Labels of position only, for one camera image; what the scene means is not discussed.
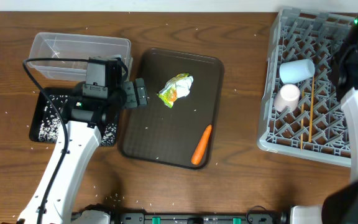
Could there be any pink cup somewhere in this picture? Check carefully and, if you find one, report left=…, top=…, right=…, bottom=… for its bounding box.
left=273, top=84, right=300, bottom=112

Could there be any light blue cup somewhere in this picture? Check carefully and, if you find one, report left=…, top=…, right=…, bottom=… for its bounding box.
left=279, top=58, right=315, bottom=84

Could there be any wooden chopstick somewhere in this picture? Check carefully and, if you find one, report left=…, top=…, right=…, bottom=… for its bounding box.
left=300, top=90, right=305, bottom=150

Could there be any wooden chopstick diagonal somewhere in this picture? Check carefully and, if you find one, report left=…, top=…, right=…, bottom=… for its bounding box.
left=308, top=76, right=314, bottom=142

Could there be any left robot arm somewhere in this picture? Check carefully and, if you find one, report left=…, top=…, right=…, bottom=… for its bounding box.
left=17, top=78, right=147, bottom=223

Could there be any grey dishwasher rack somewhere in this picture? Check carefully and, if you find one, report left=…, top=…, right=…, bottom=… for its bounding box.
left=257, top=8, right=356, bottom=167

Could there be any brown serving tray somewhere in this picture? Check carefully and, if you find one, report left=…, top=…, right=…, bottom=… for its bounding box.
left=119, top=49, right=224, bottom=170

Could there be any crumpled green yellow wrapper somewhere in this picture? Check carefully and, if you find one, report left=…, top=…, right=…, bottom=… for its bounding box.
left=158, top=73, right=194, bottom=108

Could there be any orange carrot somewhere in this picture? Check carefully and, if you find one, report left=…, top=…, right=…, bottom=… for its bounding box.
left=191, top=124, right=212, bottom=166

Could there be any pile of white rice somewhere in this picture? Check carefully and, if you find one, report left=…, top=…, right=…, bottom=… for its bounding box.
left=30, top=94, right=119, bottom=146

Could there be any black plastic tray bin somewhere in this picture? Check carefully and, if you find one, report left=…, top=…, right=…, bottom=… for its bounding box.
left=29, top=87, right=120, bottom=146

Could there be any clear plastic bin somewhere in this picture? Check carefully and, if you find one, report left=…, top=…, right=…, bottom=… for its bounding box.
left=28, top=32, right=133, bottom=82

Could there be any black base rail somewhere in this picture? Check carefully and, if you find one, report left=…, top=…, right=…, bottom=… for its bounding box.
left=73, top=212, right=291, bottom=224

